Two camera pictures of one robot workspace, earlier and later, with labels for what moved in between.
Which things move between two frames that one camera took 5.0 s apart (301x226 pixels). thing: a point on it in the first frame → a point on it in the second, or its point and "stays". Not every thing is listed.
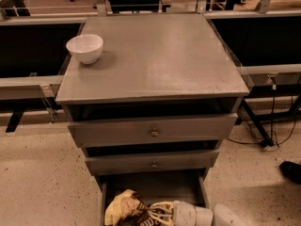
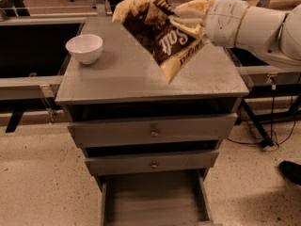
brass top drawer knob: [154, 133] stays
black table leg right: [267, 141] stays
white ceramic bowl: [87, 47] stays
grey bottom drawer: [191, 186] stays
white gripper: [184, 214] → [224, 21]
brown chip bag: [123, 205] → [151, 22]
